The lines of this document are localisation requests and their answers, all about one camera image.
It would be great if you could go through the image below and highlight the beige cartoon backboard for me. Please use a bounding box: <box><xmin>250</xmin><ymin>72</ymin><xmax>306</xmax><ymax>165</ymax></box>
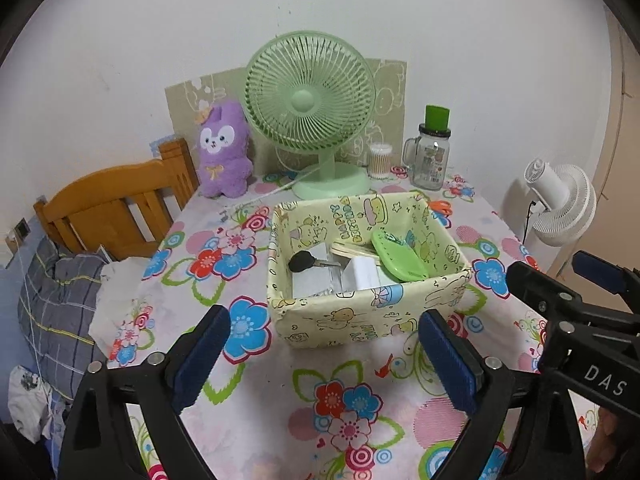
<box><xmin>165</xmin><ymin>58</ymin><xmax>407</xmax><ymax>176</ymax></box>

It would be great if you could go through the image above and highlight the floral tablecloth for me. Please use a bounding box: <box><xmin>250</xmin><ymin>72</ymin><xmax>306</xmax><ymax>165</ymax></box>
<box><xmin>108</xmin><ymin>174</ymin><xmax>546</xmax><ymax>479</ymax></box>

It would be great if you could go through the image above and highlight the glass mug jar green lid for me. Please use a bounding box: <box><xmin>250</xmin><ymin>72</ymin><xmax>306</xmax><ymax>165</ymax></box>
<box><xmin>402</xmin><ymin>105</ymin><xmax>451</xmax><ymax>191</ymax></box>

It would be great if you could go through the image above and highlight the white 45W charger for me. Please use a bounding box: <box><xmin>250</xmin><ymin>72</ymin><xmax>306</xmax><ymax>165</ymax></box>
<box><xmin>341</xmin><ymin>257</ymin><xmax>381</xmax><ymax>292</ymax></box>

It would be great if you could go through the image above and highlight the cream round bear mirror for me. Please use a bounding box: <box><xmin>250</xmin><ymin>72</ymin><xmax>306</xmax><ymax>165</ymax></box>
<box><xmin>330</xmin><ymin>240</ymin><xmax>380</xmax><ymax>261</ymax></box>

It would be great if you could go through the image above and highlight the white clip fan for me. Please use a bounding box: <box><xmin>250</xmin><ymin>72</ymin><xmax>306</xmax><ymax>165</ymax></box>
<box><xmin>524</xmin><ymin>158</ymin><xmax>597</xmax><ymax>247</ymax></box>

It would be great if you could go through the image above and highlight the black car key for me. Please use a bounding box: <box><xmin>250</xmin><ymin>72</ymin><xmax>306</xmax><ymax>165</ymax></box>
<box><xmin>288</xmin><ymin>250</ymin><xmax>342</xmax><ymax>273</ymax></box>

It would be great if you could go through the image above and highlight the cotton swab container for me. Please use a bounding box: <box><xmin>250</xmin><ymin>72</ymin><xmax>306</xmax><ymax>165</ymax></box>
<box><xmin>368</xmin><ymin>142</ymin><xmax>393</xmax><ymax>179</ymax></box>

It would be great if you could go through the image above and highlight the green desk fan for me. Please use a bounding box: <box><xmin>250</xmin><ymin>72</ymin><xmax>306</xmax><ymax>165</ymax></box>
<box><xmin>242</xmin><ymin>30</ymin><xmax>375</xmax><ymax>200</ymax></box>

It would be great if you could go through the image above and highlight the yellow cartoon storage box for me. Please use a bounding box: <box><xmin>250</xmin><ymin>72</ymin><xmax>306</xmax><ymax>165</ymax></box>
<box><xmin>267</xmin><ymin>192</ymin><xmax>472</xmax><ymax>348</ymax></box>

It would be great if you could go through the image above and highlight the green panda perforated case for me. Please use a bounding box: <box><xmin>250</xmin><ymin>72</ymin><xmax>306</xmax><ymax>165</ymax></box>
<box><xmin>371</xmin><ymin>229</ymin><xmax>428</xmax><ymax>282</ymax></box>

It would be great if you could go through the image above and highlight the purple plush bunny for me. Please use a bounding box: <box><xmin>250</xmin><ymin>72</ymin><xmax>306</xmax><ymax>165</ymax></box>
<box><xmin>196</xmin><ymin>100</ymin><xmax>253</xmax><ymax>198</ymax></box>

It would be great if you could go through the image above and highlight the grey plaid pillow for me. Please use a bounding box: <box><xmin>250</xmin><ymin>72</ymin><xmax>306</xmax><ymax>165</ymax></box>
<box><xmin>17</xmin><ymin>237</ymin><xmax>106</xmax><ymax>401</ymax></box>

